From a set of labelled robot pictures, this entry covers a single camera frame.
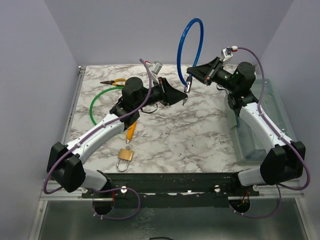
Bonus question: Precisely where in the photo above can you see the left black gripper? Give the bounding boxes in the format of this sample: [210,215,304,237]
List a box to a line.
[135,77,188,110]

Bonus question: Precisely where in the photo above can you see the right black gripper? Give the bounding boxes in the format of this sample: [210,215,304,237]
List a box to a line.
[187,57,239,93]

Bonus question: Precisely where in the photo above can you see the blue cable lock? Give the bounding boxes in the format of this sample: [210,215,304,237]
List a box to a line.
[176,18,204,93]

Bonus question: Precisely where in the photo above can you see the green cable lock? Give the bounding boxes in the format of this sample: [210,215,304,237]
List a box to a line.
[89,86,123,126]

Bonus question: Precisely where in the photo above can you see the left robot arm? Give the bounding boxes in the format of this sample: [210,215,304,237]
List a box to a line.
[45,77,188,198]

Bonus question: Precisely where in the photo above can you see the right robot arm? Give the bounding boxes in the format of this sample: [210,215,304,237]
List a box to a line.
[186,57,306,196]

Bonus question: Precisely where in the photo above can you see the orange utility knife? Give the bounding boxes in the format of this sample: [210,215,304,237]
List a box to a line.
[126,121,137,144]

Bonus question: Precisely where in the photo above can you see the brass padlock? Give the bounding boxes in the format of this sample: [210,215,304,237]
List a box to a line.
[116,144,134,172]

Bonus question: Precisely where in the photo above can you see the clear plastic bin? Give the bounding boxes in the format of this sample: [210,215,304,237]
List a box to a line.
[224,78,297,166]

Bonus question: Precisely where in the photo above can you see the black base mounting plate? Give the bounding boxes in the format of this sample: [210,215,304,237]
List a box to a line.
[81,171,260,208]

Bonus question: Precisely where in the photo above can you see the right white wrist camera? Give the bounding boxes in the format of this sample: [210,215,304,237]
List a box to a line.
[221,45,239,64]

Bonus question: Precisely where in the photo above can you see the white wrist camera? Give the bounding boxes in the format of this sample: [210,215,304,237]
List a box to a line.
[221,45,239,64]
[146,61,163,86]

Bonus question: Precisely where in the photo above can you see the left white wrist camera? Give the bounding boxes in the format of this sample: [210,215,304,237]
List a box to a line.
[146,61,163,86]

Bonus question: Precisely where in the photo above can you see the yellow handled pliers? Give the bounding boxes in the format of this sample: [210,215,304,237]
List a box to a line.
[100,78,127,87]

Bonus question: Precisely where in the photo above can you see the aluminium rail frame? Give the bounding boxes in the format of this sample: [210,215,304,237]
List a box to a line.
[39,65,305,201]

